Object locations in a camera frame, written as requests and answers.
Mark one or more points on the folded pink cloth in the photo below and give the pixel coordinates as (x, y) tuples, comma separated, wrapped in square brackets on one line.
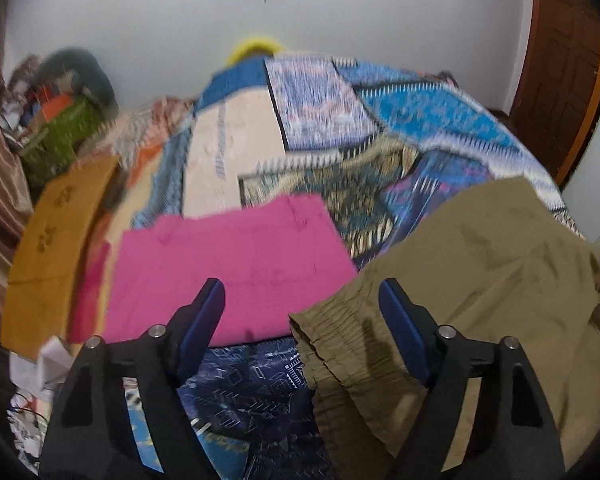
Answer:
[(274, 260)]

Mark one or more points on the green storage bag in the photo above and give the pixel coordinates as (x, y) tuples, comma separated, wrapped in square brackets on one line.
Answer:
[(52, 150)]

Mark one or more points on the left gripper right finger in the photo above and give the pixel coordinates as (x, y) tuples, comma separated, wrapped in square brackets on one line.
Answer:
[(513, 435)]

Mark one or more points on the blue patchwork bedspread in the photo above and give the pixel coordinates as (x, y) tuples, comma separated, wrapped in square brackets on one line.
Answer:
[(383, 147)]

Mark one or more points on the olive green pants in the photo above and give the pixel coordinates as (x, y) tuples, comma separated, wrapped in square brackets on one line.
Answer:
[(492, 262)]

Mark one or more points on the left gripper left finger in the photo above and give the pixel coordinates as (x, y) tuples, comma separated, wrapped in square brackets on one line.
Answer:
[(90, 434)]

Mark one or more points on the brown wooden door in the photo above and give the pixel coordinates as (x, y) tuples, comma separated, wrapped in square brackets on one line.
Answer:
[(558, 97)]

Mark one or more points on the yellow curved headboard tube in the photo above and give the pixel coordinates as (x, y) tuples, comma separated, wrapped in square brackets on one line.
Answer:
[(253, 46)]

